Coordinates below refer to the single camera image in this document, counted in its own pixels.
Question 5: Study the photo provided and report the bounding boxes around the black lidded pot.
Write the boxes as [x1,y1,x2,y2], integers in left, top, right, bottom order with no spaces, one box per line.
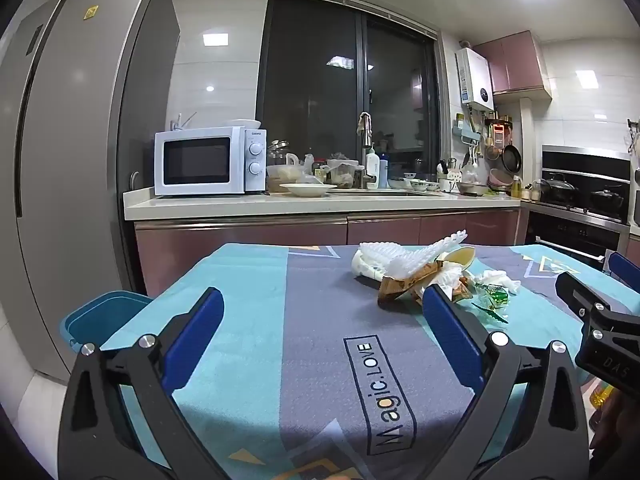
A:
[537,175,582,206]

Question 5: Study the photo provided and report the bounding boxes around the beige kitchen countertop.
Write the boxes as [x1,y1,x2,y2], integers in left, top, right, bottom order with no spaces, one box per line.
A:
[123,187,523,221]

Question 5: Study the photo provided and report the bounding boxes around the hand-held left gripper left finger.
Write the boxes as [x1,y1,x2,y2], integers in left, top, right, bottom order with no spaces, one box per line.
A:
[57,287,226,480]

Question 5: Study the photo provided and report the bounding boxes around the glass storage jar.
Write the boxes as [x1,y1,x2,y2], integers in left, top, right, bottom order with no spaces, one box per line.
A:
[266,140,301,193]

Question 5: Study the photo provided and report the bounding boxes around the white shallow plate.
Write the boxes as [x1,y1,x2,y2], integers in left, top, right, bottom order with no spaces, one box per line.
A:
[279,182,338,197]

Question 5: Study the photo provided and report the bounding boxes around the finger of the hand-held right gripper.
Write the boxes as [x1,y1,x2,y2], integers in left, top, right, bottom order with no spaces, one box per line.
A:
[555,272,615,322]
[604,251,640,288]

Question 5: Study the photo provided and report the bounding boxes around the white microwave oven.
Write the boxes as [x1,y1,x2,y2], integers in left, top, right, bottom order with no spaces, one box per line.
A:
[154,127,268,197]

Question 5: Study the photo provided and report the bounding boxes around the white water heater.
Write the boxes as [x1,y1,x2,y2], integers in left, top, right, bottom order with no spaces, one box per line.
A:
[455,47,496,111]

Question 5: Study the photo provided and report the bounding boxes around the blue trash bin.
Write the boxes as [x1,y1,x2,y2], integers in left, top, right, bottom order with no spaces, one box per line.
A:
[60,290,155,356]

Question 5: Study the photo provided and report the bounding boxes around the white tissue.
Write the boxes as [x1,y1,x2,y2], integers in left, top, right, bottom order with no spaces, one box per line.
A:
[425,266,466,301]

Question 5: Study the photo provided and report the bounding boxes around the black frying pan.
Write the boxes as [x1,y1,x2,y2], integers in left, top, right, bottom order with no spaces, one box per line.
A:
[501,145,523,173]

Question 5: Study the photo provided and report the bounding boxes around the white cloth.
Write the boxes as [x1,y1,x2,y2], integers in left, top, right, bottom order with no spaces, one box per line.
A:
[472,269,522,295]

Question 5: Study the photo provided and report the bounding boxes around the pink basin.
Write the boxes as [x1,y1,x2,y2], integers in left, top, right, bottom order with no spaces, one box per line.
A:
[487,167,513,191]

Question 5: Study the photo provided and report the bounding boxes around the white foam net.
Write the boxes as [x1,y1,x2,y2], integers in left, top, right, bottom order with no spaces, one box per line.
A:
[359,229,471,281]

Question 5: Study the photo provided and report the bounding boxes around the black wok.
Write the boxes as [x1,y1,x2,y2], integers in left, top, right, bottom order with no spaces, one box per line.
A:
[589,188,626,216]

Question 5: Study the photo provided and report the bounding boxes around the white pump bottle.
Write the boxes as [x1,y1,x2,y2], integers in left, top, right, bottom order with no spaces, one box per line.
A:
[365,143,381,189]

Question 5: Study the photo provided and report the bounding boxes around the pink wall cabinet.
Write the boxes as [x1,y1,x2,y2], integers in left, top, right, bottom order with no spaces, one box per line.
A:
[472,30,553,98]

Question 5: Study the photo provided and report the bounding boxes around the teal and grey printed blanket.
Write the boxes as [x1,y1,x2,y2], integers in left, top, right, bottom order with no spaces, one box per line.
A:
[97,242,640,480]

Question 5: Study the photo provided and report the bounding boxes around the steel kitchen faucet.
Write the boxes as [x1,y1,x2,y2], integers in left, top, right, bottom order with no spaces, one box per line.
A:
[356,111,381,190]

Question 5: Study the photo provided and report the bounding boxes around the white utensil holder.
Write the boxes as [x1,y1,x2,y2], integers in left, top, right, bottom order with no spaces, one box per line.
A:
[437,157,461,193]

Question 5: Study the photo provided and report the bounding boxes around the grey refrigerator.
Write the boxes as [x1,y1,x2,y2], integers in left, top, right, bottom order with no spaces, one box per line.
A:
[0,0,182,386]

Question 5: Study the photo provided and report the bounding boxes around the dark kitchen window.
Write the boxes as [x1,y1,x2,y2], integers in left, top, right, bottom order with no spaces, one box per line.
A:
[256,0,446,191]

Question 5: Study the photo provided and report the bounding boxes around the black built-in oven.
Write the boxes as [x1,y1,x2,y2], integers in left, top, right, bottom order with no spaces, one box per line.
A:
[525,210,631,271]

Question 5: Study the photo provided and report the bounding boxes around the green candy wrapper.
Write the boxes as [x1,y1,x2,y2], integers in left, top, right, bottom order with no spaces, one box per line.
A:
[470,282,511,325]

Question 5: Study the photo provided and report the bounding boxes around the person's right hand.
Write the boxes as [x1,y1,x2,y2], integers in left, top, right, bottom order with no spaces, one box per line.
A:
[591,400,638,450]

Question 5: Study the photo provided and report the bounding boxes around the brown snack wrapper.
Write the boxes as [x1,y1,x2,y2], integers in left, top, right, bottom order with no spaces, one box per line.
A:
[377,260,451,310]

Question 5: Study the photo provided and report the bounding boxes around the clear plastic container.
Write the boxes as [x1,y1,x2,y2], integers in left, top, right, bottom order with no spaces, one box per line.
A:
[326,158,361,188]

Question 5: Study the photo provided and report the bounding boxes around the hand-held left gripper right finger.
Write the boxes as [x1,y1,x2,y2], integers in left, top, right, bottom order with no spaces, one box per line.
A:
[422,284,591,480]

